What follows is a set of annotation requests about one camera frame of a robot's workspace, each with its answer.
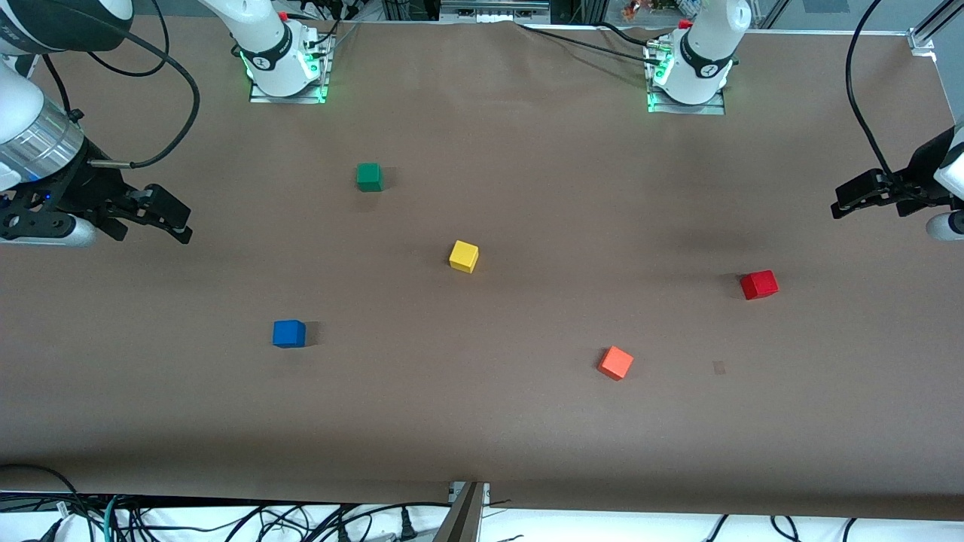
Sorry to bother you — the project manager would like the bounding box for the red wooden block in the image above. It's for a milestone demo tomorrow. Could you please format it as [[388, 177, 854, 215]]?
[[740, 269, 779, 301]]

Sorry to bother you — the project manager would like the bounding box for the orange wooden block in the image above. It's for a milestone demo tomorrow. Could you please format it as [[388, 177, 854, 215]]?
[[597, 346, 635, 382]]

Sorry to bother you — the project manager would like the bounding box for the yellow wooden block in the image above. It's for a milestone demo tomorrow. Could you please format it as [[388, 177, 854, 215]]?
[[449, 240, 480, 274]]

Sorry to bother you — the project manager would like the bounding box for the brown paper table cover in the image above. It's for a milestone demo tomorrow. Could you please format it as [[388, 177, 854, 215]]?
[[0, 15, 964, 520]]

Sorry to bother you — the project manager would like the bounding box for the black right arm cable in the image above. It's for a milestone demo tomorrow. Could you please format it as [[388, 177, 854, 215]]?
[[41, 0, 202, 170]]

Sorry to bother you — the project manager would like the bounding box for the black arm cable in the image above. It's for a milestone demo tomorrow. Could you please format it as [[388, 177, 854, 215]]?
[[845, 0, 916, 202], [41, 0, 202, 170]]

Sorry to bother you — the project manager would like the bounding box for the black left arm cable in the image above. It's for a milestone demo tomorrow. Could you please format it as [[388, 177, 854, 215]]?
[[845, 0, 916, 202]]

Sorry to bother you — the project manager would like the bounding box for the aluminium frame corner profile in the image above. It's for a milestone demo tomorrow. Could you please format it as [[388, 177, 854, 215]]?
[[908, 0, 964, 53]]

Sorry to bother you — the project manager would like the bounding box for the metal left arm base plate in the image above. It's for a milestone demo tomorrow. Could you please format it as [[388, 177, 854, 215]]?
[[646, 41, 727, 115]]

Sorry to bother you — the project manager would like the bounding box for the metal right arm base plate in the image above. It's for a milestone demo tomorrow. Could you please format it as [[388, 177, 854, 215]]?
[[249, 34, 331, 105]]

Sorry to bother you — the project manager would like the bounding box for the grey base cable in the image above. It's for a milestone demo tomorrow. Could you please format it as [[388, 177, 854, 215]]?
[[322, 21, 362, 76]]

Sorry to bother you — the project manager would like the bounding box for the thick black curved cable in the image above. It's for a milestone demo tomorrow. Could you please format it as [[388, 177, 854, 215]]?
[[0, 463, 76, 520]]

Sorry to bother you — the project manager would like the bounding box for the black cable bundle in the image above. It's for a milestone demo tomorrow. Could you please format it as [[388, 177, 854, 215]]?
[[0, 489, 453, 542]]

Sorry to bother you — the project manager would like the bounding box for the metal rail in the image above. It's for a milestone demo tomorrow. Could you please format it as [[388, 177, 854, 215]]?
[[441, 0, 551, 23]]

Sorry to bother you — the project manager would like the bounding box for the aluminium profile with bracket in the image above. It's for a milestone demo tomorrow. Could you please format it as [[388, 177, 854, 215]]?
[[433, 482, 490, 542]]

